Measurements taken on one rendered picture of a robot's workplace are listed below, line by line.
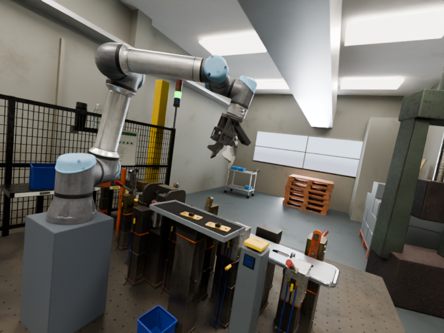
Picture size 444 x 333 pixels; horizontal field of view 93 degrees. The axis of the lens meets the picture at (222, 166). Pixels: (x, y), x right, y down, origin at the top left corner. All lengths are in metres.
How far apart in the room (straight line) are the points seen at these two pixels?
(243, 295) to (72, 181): 0.67
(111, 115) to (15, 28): 2.81
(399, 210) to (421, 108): 1.11
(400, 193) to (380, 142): 3.66
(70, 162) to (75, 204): 0.14
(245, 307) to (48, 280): 0.62
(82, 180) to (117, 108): 0.31
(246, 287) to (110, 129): 0.76
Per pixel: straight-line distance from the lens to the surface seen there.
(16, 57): 3.63
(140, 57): 0.81
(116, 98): 0.97
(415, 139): 3.09
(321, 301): 1.43
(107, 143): 0.98
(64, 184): 0.89
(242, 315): 0.79
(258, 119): 7.92
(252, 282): 0.72
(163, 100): 2.30
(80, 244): 0.91
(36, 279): 1.01
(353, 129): 7.46
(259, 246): 0.67
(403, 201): 3.10
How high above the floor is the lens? 1.44
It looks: 5 degrees down
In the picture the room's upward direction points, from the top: 8 degrees clockwise
